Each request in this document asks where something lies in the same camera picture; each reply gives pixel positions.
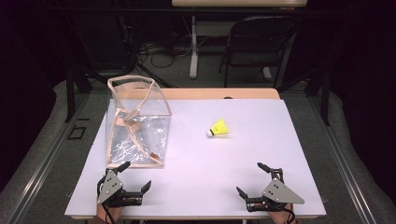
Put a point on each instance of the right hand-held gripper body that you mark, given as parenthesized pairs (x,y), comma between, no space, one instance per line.
(281,193)

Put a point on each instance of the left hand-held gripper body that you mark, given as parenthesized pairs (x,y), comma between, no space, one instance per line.
(110,186)

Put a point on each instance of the clear bag with beige trim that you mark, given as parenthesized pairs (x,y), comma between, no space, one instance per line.
(137,140)

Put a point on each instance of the yellow shuttlecock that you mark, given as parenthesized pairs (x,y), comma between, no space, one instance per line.
(220,127)

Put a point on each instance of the person's right hand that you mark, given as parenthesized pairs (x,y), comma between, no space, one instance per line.
(280,217)

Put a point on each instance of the person's left hand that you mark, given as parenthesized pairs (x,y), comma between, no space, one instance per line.
(116,212)

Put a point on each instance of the white table mat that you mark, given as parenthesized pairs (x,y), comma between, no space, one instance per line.
(218,174)

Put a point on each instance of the black table grommet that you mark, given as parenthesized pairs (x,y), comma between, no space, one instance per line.
(228,97)

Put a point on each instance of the black metal stand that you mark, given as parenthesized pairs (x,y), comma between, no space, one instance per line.
(70,93)
(325,99)

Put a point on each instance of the black folding chair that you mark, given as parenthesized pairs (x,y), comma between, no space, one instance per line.
(258,59)

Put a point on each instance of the beige table with white legs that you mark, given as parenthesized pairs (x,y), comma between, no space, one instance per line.
(239,3)

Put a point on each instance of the aluminium floor rail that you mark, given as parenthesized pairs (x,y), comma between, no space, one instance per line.
(342,165)
(46,161)

